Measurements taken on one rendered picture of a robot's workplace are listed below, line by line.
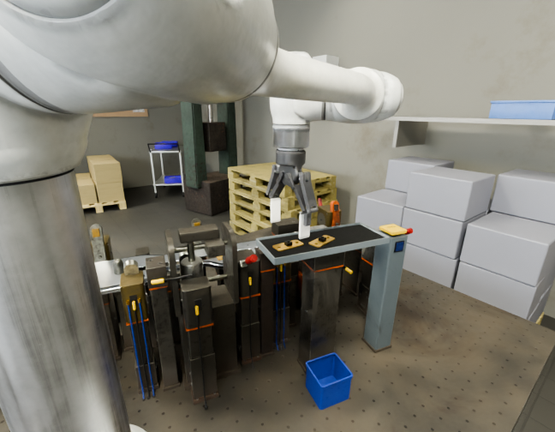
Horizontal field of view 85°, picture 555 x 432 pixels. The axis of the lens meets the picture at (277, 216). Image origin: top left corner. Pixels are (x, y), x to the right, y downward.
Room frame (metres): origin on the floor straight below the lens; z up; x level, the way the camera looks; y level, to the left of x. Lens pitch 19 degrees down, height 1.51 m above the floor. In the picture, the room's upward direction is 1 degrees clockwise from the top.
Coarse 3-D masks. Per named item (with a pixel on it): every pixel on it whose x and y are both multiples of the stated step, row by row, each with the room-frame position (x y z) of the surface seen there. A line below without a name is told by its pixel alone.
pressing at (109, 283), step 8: (240, 248) 1.09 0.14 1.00; (248, 248) 1.09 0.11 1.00; (136, 256) 1.00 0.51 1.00; (144, 256) 1.00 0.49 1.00; (152, 256) 1.00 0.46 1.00; (176, 256) 1.01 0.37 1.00; (200, 256) 1.01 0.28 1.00; (96, 264) 0.94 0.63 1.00; (104, 264) 0.94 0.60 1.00; (112, 264) 0.94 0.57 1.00; (144, 264) 0.94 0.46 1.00; (208, 264) 0.95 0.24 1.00; (216, 264) 0.95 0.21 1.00; (104, 272) 0.89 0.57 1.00; (112, 272) 0.89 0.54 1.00; (144, 272) 0.89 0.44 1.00; (168, 272) 0.91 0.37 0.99; (104, 280) 0.83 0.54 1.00; (112, 280) 0.83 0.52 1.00; (104, 288) 0.78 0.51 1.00; (112, 288) 0.79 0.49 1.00
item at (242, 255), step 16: (240, 256) 0.85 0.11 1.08; (240, 272) 0.80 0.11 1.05; (256, 272) 0.82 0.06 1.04; (240, 288) 0.80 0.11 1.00; (256, 288) 0.82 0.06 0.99; (240, 304) 0.83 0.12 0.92; (256, 304) 0.83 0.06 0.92; (240, 320) 0.83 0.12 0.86; (256, 320) 0.83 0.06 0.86; (240, 336) 0.82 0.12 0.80; (256, 336) 0.83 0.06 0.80; (240, 352) 0.83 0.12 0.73; (256, 352) 0.83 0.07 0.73
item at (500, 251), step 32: (416, 160) 2.51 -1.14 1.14; (448, 160) 2.53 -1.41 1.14; (384, 192) 2.43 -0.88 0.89; (416, 192) 1.96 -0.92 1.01; (448, 192) 1.81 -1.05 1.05; (480, 192) 1.82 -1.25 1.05; (512, 192) 1.88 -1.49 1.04; (544, 192) 1.76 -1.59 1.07; (384, 224) 2.12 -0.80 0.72; (416, 224) 1.93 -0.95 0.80; (448, 224) 1.78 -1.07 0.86; (480, 224) 1.70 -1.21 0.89; (512, 224) 1.70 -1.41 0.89; (544, 224) 1.73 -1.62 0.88; (416, 256) 1.91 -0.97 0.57; (448, 256) 1.75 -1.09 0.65; (480, 256) 1.62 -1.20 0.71; (512, 256) 1.51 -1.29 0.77; (544, 256) 1.41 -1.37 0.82; (480, 288) 1.59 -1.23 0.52; (512, 288) 1.48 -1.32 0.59; (544, 288) 1.70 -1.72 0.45
